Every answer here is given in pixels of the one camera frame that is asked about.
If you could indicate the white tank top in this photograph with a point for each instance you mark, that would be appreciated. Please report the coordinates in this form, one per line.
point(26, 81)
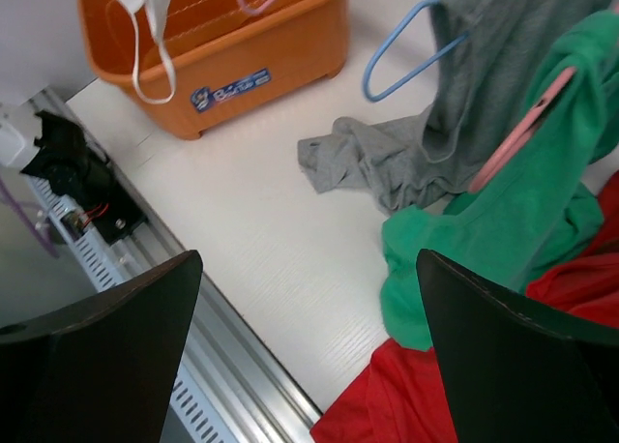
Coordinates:
point(156, 16)

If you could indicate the grey tank top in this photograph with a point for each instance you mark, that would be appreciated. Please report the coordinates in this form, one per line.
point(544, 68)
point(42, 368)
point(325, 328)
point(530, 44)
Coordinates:
point(490, 52)

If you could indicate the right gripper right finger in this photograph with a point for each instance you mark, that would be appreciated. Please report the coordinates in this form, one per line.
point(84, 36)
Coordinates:
point(514, 369)

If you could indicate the blue hanger of grey top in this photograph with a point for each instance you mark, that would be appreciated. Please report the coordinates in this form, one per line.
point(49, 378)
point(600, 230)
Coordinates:
point(405, 53)

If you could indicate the pink hanger of green top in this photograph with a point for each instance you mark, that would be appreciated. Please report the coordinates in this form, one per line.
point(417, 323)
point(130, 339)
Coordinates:
point(522, 132)

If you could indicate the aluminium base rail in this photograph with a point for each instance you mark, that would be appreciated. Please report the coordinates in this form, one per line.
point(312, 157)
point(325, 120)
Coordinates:
point(251, 390)

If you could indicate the orange plastic tub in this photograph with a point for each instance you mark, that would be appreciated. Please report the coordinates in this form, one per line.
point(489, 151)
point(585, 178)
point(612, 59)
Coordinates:
point(226, 62)

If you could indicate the slotted white cable duct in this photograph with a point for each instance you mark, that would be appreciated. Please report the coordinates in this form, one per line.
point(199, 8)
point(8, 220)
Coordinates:
point(148, 246)

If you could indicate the red tank top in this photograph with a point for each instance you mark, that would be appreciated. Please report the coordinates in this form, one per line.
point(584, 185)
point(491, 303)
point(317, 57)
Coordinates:
point(399, 396)

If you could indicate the green tank top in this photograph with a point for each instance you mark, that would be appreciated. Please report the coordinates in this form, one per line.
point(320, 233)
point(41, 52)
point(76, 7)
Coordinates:
point(535, 211)

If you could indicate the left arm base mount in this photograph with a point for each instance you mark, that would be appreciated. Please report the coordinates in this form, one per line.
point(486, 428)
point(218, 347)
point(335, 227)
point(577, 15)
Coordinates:
point(73, 169)

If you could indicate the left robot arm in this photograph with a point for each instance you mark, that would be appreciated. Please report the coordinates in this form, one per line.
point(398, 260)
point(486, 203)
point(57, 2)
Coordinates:
point(20, 127)

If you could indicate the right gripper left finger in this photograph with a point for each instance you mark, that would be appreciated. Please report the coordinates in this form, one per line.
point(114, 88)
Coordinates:
point(101, 369)

